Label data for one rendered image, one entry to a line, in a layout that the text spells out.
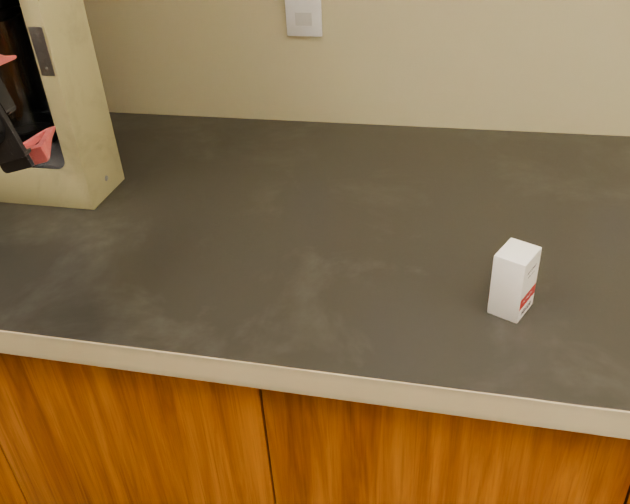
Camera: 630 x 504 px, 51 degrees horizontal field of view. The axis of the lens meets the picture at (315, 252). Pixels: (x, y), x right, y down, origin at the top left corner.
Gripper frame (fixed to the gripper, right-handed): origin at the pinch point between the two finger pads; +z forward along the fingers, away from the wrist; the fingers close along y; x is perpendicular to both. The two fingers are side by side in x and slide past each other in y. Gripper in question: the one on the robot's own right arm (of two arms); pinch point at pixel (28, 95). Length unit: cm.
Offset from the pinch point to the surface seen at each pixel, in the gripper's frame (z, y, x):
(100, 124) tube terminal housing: 19.4, -10.6, 6.9
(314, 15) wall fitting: 55, -10, -22
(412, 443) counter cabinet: -14, -51, -39
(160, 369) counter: -17.6, -32.2, -12.8
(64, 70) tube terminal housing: 13.5, -0.2, 3.7
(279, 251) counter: 5.5, -31.6, -22.0
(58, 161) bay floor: 13.5, -13.1, 13.2
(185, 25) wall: 55, -5, 4
